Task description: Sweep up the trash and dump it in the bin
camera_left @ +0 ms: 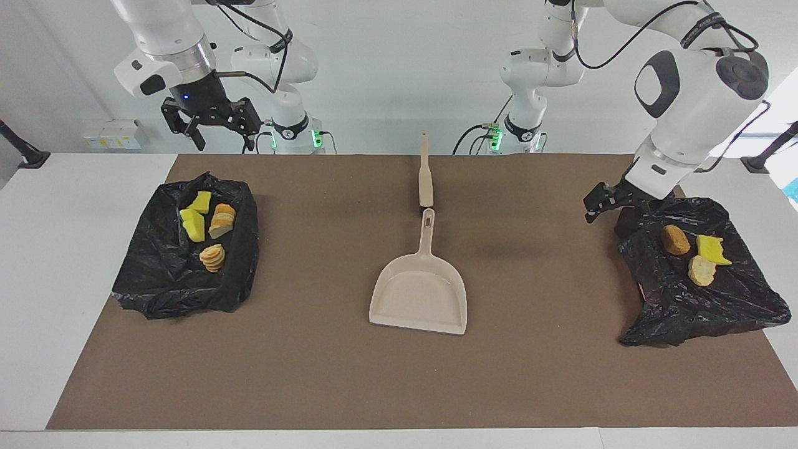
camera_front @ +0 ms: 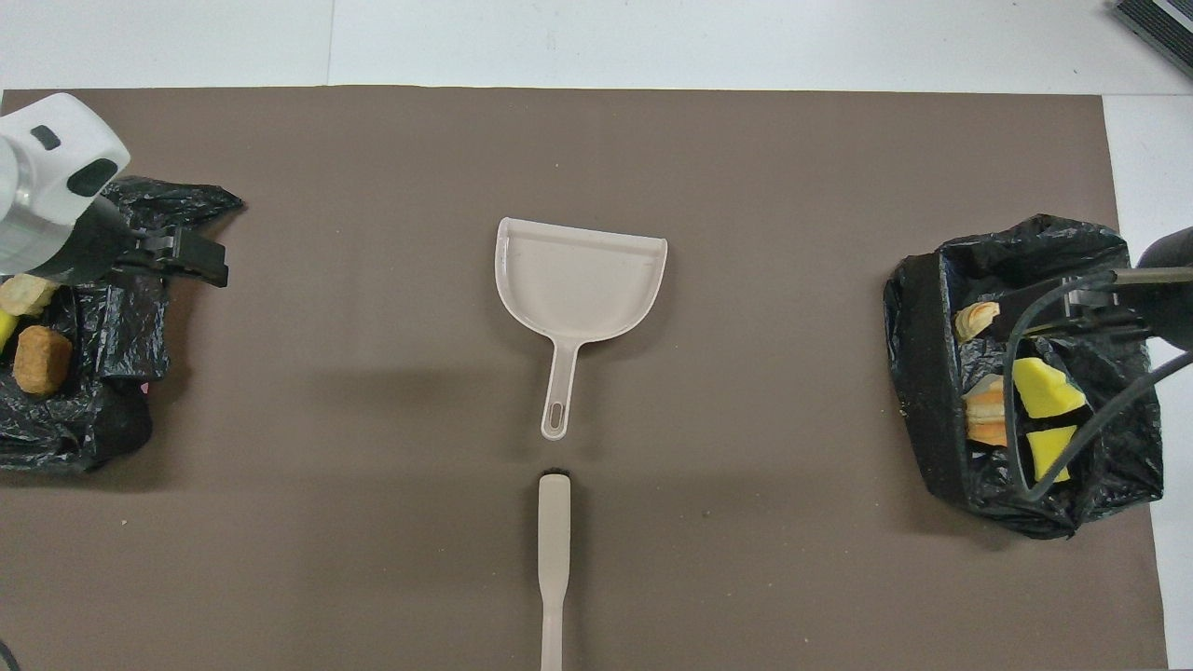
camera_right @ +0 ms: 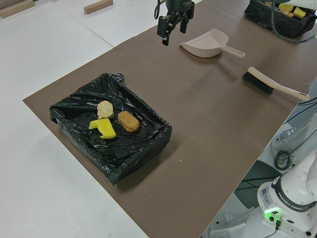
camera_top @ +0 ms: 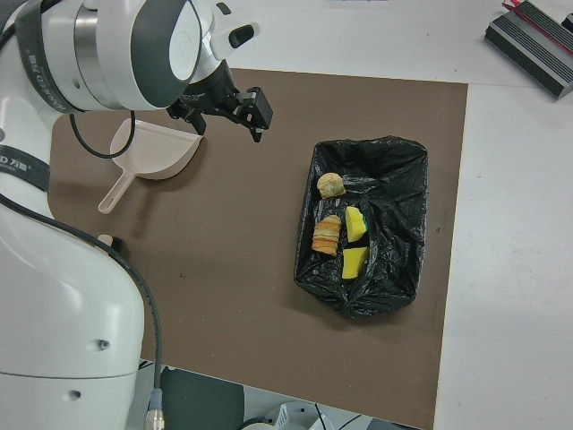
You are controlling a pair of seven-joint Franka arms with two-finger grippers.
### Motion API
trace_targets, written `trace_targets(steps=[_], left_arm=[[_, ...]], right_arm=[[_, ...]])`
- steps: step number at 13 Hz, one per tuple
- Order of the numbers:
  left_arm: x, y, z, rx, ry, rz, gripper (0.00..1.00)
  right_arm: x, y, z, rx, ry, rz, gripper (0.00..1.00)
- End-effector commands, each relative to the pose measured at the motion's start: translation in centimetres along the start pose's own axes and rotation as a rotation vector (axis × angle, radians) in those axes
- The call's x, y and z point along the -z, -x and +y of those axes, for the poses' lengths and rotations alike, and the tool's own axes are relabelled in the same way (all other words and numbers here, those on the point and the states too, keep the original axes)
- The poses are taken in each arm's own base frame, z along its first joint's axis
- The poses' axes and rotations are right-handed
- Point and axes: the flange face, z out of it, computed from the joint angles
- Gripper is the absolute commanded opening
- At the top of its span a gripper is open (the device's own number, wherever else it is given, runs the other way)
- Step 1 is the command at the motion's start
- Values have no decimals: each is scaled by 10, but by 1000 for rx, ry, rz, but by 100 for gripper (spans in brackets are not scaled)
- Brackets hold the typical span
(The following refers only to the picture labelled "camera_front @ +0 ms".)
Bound torn croissant bread piece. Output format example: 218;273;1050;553
963;373;1012;449
954;301;1001;343

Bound beige plastic dustpan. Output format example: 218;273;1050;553
495;217;669;442

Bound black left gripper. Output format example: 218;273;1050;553
37;200;229;288

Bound open black bag trash bin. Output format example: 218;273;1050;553
883;214;1166;541

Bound beige hand brush black bristles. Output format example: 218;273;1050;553
537;469;572;671

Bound black ribbed device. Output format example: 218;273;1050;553
1112;0;1193;80

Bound rounded yellow sponge piece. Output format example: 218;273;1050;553
1011;357;1089;419

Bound brown peanut shaped bread toy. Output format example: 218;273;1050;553
12;325;74;397

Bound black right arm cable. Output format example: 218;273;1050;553
1003;270;1193;504

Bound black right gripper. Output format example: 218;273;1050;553
991;275;1152;341

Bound crumpled closed black trash bag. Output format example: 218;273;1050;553
0;176;246;476

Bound flared yellow sponge piece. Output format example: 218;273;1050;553
1025;425;1078;486

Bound small striped croissant toy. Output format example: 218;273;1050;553
0;274;59;317

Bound brown table mat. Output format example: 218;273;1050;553
0;86;1169;671

